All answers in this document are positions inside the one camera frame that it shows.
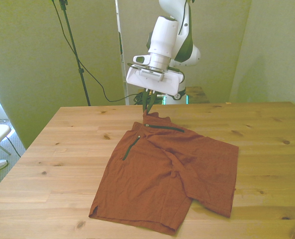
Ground small wooden robot stand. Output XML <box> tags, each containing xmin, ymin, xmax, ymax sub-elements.
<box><xmin>184</xmin><ymin>86</ymin><xmax>210</xmax><ymax>104</ymax></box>

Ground black tripod camera cable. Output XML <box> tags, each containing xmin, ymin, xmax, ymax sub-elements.
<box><xmin>50</xmin><ymin>0</ymin><xmax>140</xmax><ymax>103</ymax></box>

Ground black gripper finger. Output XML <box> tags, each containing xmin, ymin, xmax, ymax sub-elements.
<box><xmin>141</xmin><ymin>89</ymin><xmax>148</xmax><ymax>113</ymax></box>
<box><xmin>146</xmin><ymin>91</ymin><xmax>156</xmax><ymax>114</ymax></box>

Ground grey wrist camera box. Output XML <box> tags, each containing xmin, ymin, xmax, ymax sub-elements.
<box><xmin>129</xmin><ymin>64</ymin><xmax>167</xmax><ymax>82</ymax></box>

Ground coiled black cable bundle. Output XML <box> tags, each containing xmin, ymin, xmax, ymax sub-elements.
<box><xmin>133</xmin><ymin>91</ymin><xmax>167</xmax><ymax>106</ymax></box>

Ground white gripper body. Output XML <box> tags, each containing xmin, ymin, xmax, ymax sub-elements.
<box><xmin>126</xmin><ymin>65</ymin><xmax>185</xmax><ymax>97</ymax></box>

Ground rust orange shorts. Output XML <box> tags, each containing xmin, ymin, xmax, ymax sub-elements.
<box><xmin>88</xmin><ymin>111</ymin><xmax>239</xmax><ymax>236</ymax></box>

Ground black tripod stand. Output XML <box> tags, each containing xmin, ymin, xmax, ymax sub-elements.
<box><xmin>59</xmin><ymin>0</ymin><xmax>92</xmax><ymax>107</ymax></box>

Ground white panel edge strip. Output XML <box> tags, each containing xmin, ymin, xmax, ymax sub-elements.
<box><xmin>114</xmin><ymin>0</ymin><xmax>130</xmax><ymax>105</ymax></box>

